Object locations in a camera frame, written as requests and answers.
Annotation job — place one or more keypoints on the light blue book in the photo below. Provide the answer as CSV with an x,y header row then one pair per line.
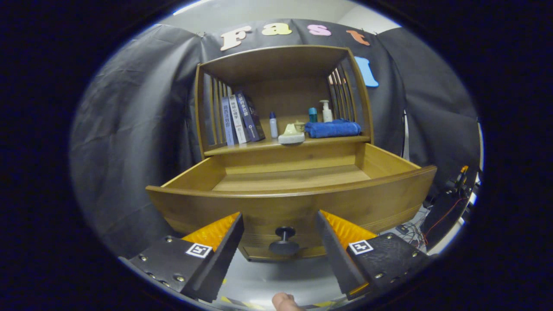
x,y
228,123

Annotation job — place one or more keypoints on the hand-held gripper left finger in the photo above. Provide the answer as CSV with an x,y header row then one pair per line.
x,y
216,263

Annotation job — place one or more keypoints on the teal bottle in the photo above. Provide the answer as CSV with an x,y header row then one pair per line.
x,y
313,115

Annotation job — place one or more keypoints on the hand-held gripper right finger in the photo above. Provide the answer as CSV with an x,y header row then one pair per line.
x,y
339,259

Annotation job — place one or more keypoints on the folded blue towel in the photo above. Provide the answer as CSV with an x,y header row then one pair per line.
x,y
332,128

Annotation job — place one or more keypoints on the white bottle with blue cap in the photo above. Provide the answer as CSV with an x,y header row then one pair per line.
x,y
273,128

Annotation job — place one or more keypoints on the white book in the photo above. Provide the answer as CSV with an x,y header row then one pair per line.
x,y
238,121

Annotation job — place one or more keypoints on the wooden countertop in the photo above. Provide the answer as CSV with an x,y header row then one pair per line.
x,y
259,144

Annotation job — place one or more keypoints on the black drawer knob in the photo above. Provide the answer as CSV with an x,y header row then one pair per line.
x,y
284,247

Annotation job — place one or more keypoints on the cream lidded teacup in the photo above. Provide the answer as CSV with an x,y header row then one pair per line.
x,y
299,126

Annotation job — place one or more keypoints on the black equipment with orange tip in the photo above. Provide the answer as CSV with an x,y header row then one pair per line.
x,y
445,211

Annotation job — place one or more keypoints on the white pump bottle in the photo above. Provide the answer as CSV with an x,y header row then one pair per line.
x,y
327,115

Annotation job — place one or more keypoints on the cream cleaning brush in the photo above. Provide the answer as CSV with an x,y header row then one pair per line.
x,y
290,136

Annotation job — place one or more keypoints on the black backdrop cloth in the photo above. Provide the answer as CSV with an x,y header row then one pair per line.
x,y
129,129

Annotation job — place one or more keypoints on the wooden cabinet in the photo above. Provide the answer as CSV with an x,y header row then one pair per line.
x,y
276,60

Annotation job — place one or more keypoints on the dark blue book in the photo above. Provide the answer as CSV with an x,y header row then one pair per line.
x,y
250,116

